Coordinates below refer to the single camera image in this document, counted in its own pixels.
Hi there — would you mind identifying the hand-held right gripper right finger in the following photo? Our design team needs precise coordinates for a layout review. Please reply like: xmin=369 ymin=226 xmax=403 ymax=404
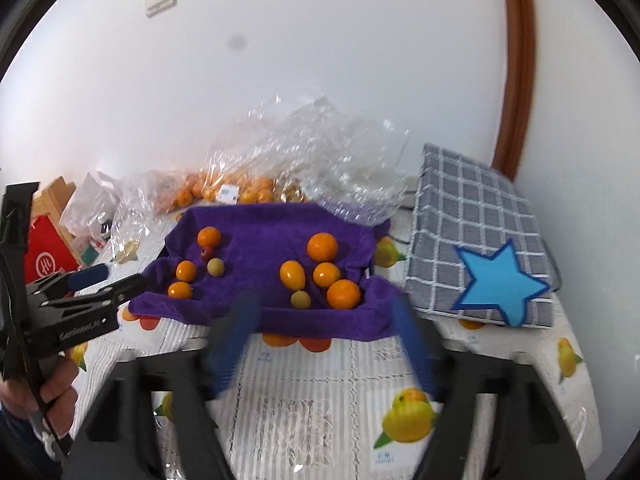
xmin=390 ymin=292 xmax=586 ymax=480

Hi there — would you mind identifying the large clear plastic bag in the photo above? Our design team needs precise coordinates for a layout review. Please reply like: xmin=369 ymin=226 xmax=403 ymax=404
xmin=202 ymin=92 xmax=411 ymax=228

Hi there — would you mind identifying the small clear plastic bag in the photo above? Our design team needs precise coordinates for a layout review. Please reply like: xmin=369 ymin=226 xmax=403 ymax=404
xmin=107 ymin=170 xmax=211 ymax=261

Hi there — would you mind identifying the pile of bagged oranges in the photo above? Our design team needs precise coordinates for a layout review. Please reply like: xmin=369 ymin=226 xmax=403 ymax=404
xmin=170 ymin=171 xmax=281 ymax=211

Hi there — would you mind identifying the medium orange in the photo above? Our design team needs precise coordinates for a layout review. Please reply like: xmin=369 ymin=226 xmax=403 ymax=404
xmin=313 ymin=262 xmax=342 ymax=287

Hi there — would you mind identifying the red box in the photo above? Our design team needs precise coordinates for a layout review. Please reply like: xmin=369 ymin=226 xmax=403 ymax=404
xmin=22 ymin=215 xmax=81 ymax=286

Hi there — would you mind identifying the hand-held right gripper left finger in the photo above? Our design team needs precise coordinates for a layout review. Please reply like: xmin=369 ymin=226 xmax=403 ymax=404
xmin=62 ymin=292 xmax=263 ymax=480

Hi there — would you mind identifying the person's left hand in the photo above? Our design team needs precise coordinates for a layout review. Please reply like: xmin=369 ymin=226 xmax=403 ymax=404
xmin=0 ymin=352 xmax=80 ymax=431

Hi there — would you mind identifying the grey checked cushion blue star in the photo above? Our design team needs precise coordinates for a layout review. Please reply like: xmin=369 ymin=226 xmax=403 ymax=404
xmin=402 ymin=142 xmax=556 ymax=331

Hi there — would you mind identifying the large orange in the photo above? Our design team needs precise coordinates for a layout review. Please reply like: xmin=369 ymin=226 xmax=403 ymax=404
xmin=326 ymin=279 xmax=362 ymax=310

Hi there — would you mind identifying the fruit-printed tablecloth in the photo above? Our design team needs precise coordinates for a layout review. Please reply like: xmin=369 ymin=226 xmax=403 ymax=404
xmin=65 ymin=210 xmax=603 ymax=480

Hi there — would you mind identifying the oblong yellow-orange citrus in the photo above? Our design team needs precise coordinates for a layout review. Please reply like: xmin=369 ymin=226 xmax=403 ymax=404
xmin=279 ymin=259 xmax=307 ymax=291

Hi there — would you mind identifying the purple towel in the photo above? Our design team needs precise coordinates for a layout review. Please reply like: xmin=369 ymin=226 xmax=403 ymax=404
xmin=127 ymin=202 xmax=405 ymax=343

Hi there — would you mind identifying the white plastic bag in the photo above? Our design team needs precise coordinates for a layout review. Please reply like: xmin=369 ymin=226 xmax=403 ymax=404
xmin=59 ymin=172 xmax=121 ymax=241

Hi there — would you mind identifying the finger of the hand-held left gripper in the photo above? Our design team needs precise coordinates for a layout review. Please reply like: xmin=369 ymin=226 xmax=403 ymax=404
xmin=39 ymin=273 xmax=151 ymax=314
xmin=25 ymin=262 xmax=109 ymax=297

